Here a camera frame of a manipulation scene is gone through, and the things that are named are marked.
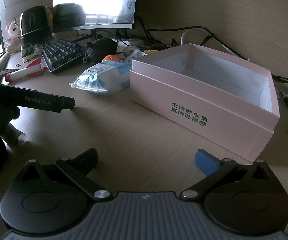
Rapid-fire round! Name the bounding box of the wooden desktop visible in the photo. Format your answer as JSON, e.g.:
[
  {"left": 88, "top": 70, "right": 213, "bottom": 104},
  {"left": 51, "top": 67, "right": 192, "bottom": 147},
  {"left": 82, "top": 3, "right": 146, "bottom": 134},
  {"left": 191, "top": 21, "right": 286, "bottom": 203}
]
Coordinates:
[{"left": 0, "top": 34, "right": 288, "bottom": 205}]

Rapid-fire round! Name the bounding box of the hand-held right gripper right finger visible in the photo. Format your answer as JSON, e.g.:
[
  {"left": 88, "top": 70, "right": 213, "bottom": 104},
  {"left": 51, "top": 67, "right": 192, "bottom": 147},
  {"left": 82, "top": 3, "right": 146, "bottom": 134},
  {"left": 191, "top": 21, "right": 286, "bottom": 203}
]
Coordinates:
[{"left": 180, "top": 149, "right": 276, "bottom": 201}]

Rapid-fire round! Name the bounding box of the small blue white packet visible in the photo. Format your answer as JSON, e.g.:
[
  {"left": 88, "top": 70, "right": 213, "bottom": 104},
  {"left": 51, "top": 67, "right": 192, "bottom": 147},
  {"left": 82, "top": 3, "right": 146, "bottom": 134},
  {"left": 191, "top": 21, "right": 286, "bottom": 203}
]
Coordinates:
[{"left": 125, "top": 50, "right": 147, "bottom": 62}]

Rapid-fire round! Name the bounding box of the white cable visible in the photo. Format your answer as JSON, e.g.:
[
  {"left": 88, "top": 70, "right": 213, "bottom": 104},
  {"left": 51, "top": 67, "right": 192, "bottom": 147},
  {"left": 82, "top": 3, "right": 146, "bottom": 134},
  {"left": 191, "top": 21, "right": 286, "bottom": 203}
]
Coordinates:
[{"left": 181, "top": 29, "right": 251, "bottom": 62}]

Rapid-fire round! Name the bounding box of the pink plush bunny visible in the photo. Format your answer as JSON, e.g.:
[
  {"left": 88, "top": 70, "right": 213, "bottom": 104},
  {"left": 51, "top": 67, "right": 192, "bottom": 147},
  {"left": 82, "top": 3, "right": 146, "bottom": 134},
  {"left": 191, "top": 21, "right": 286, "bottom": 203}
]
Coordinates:
[{"left": 5, "top": 17, "right": 22, "bottom": 53}]

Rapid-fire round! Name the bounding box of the small green white jar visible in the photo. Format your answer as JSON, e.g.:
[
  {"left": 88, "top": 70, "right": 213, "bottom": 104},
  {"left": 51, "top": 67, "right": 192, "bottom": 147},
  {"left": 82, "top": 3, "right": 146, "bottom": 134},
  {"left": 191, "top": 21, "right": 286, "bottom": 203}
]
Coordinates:
[{"left": 21, "top": 43, "right": 36, "bottom": 60}]

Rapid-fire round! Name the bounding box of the black plush toy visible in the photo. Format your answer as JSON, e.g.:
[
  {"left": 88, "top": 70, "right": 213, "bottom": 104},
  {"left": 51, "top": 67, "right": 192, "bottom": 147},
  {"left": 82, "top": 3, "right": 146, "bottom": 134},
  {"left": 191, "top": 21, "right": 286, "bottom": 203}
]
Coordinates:
[{"left": 85, "top": 35, "right": 118, "bottom": 61}]

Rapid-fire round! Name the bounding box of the black flat device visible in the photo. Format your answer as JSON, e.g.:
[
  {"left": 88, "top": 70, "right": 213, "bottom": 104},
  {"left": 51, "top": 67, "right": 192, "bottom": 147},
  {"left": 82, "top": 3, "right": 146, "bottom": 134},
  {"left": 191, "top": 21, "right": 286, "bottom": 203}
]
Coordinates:
[{"left": 0, "top": 68, "right": 20, "bottom": 78}]

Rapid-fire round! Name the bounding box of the black power adapter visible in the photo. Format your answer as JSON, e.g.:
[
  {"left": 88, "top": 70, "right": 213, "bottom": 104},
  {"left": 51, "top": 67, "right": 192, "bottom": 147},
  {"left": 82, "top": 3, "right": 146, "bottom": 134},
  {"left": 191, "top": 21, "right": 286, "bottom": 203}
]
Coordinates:
[{"left": 148, "top": 42, "right": 172, "bottom": 51}]

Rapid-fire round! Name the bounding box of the white red rocket toy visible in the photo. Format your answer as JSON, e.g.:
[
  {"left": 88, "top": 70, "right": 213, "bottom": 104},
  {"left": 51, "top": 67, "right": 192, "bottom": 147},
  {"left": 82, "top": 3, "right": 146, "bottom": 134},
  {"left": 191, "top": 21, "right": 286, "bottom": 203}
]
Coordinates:
[{"left": 5, "top": 58, "right": 46, "bottom": 83}]

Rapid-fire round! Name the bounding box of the orange plastic toy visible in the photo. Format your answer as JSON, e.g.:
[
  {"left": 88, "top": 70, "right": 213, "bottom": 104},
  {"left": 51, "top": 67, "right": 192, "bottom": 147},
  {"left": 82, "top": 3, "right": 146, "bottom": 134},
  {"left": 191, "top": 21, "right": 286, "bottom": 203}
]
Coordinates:
[{"left": 102, "top": 55, "right": 124, "bottom": 63}]

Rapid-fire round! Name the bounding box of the colourful small ball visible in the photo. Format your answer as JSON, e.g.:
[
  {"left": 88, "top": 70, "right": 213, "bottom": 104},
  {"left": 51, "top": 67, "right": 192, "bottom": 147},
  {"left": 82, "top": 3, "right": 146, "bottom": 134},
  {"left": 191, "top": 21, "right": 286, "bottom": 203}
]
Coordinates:
[{"left": 123, "top": 46, "right": 140, "bottom": 56}]

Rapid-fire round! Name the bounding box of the blue white snack packet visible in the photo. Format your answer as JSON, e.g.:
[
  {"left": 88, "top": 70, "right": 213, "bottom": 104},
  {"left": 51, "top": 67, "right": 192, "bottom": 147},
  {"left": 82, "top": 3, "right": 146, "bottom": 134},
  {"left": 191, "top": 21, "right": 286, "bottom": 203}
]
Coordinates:
[{"left": 68, "top": 61, "right": 132, "bottom": 97}]

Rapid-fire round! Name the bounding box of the computer monitor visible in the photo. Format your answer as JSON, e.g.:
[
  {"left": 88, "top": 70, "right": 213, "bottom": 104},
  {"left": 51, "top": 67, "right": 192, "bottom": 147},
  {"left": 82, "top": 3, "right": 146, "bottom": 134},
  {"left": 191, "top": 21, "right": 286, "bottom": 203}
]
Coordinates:
[{"left": 52, "top": 0, "right": 138, "bottom": 40}]

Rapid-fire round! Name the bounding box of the black keyboard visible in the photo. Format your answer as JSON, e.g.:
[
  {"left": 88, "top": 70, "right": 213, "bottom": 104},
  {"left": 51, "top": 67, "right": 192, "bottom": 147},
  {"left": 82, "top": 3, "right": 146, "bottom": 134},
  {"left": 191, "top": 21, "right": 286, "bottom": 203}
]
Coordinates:
[{"left": 41, "top": 39, "right": 89, "bottom": 75}]

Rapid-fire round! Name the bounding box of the black round appliance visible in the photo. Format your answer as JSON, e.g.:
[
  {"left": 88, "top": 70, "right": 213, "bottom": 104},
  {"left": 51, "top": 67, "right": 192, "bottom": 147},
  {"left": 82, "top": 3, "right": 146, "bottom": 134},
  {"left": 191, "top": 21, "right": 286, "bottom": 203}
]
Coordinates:
[{"left": 20, "top": 6, "right": 52, "bottom": 46}]

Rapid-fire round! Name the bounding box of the black cable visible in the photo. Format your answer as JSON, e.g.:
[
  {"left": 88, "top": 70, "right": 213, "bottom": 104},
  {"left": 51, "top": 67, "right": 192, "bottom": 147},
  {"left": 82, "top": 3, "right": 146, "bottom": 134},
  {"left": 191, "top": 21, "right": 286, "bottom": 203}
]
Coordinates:
[{"left": 146, "top": 26, "right": 288, "bottom": 85}]

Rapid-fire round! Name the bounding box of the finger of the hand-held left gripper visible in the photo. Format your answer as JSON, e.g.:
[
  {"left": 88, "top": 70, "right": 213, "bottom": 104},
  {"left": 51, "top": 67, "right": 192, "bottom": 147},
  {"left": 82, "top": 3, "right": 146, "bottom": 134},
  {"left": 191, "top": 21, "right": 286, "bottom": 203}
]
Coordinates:
[{"left": 59, "top": 96, "right": 75, "bottom": 111}]

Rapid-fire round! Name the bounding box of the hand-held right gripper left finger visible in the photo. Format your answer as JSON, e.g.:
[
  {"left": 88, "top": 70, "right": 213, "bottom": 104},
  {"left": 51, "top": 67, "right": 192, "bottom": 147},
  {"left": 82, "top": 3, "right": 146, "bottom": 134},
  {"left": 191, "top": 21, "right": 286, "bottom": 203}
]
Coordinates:
[{"left": 15, "top": 148, "right": 113, "bottom": 202}]

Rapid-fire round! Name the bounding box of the dark dome-shaped object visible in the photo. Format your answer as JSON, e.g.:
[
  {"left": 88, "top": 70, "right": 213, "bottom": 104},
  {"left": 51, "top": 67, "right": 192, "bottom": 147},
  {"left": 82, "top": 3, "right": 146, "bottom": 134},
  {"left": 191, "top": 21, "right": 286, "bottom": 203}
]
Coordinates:
[{"left": 52, "top": 3, "right": 86, "bottom": 33}]

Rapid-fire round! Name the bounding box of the pink cardboard box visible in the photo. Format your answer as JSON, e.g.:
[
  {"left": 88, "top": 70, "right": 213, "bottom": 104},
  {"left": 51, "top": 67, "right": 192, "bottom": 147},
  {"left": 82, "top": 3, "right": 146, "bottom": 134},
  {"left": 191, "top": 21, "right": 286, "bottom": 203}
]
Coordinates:
[{"left": 130, "top": 43, "right": 281, "bottom": 162}]

